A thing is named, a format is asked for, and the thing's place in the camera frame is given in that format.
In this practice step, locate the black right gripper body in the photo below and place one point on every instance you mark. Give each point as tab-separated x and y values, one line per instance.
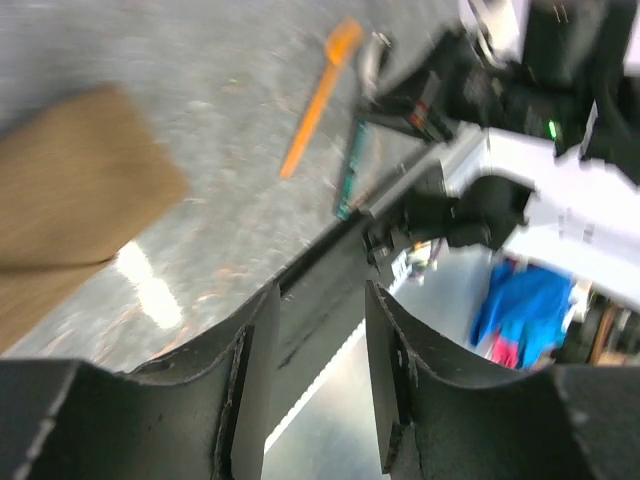
452	83

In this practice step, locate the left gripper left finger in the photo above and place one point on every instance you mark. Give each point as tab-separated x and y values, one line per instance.
198	412

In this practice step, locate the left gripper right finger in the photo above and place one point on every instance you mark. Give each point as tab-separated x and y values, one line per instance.
443	412

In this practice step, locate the spoon with green handle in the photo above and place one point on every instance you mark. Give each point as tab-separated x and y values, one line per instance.
372	60

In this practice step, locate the orange plastic fork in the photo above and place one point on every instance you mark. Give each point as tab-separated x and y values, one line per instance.
340	47

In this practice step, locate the brown cloth napkin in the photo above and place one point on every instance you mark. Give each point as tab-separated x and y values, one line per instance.
78	182

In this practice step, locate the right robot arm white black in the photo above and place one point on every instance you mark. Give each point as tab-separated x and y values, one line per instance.
545	81

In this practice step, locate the blue cloth in background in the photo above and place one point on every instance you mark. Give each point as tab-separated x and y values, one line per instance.
523	313

